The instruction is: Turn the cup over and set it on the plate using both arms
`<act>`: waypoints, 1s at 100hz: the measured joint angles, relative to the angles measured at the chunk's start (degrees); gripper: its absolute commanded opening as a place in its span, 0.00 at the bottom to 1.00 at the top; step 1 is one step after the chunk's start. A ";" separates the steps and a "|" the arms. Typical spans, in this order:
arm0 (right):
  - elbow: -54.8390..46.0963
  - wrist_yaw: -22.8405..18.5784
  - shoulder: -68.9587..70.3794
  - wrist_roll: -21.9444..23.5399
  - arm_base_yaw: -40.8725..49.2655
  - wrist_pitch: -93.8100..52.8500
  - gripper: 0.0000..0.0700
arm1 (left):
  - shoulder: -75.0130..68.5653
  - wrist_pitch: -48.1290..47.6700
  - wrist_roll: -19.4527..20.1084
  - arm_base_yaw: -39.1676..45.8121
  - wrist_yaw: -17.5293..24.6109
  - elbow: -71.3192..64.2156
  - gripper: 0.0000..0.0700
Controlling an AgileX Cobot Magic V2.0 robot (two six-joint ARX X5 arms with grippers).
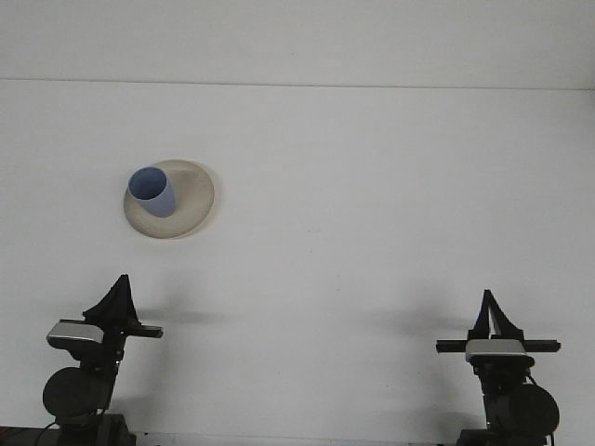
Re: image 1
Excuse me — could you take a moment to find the pale blue cup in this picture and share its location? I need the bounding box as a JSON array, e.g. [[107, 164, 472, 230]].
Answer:
[[126, 165, 178, 220]]

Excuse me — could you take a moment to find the pale round plate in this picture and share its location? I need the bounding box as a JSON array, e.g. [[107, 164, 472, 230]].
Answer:
[[123, 158, 217, 241]]

